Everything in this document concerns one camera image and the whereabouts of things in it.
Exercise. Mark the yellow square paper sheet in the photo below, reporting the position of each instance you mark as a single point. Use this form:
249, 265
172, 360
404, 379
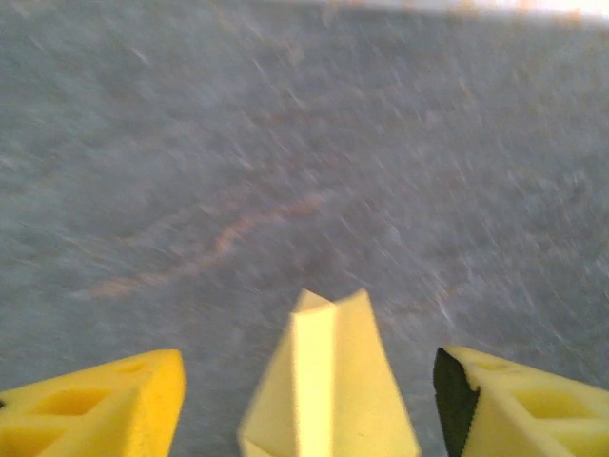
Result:
328, 390

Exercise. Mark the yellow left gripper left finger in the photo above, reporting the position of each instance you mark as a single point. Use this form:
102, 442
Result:
109, 414

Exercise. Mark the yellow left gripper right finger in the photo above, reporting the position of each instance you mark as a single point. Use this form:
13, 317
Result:
533, 414

